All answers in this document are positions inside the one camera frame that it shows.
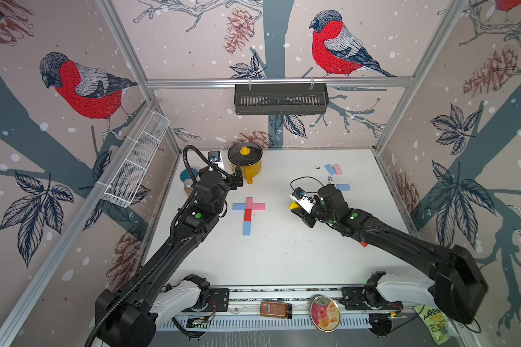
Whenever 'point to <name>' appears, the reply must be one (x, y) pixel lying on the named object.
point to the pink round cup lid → (325, 314)
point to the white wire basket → (119, 189)
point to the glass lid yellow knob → (247, 153)
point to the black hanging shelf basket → (284, 98)
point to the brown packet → (276, 309)
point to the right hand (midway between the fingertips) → (296, 202)
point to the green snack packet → (440, 327)
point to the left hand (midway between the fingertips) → (229, 159)
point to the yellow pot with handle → (250, 171)
